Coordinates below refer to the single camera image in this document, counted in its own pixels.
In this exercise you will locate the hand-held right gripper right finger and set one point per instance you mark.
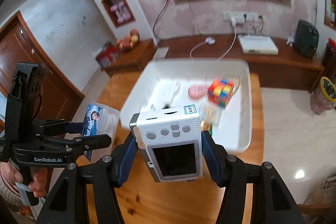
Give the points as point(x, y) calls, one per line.
point(210, 158)

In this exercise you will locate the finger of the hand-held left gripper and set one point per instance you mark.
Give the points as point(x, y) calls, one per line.
point(97, 141)
point(73, 128)

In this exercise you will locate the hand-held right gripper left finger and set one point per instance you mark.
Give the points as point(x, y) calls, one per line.
point(128, 158)

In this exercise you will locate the clear box with blue label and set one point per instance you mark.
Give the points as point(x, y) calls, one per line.
point(105, 119)

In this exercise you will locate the white plastic storage bin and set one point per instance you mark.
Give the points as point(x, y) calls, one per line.
point(236, 124)

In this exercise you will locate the clear plastic box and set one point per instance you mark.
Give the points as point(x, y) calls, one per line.
point(212, 115)

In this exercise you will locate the white digital camera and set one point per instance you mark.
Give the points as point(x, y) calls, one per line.
point(170, 140)

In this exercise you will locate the colourful puzzle cube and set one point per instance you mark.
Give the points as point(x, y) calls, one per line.
point(220, 92)

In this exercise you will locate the pink round box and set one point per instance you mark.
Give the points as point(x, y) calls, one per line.
point(197, 91)

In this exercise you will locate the person's left hand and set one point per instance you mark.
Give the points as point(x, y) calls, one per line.
point(39, 182)

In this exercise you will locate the wooden door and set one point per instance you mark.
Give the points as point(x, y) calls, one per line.
point(15, 48)

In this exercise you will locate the red gift box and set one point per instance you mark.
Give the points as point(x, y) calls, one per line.
point(106, 55)

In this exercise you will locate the stuffed fruit toy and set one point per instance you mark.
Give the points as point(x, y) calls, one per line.
point(128, 39)

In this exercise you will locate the wooden television cabinet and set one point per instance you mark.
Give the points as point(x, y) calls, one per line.
point(283, 66)

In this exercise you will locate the pink dumbbells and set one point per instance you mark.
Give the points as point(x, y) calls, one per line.
point(120, 13)

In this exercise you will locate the white set-top box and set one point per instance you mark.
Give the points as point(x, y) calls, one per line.
point(258, 44)

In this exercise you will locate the yellow-rimmed plastic bin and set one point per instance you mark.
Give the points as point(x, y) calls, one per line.
point(323, 98)

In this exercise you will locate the dark green appliance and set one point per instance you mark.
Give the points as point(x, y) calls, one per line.
point(305, 39)

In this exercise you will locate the red and black bag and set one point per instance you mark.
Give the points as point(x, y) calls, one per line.
point(331, 56)

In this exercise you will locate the white wall socket strip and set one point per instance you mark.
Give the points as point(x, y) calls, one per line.
point(240, 16)

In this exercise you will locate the wooden wall niche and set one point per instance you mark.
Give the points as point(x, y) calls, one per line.
point(330, 7)

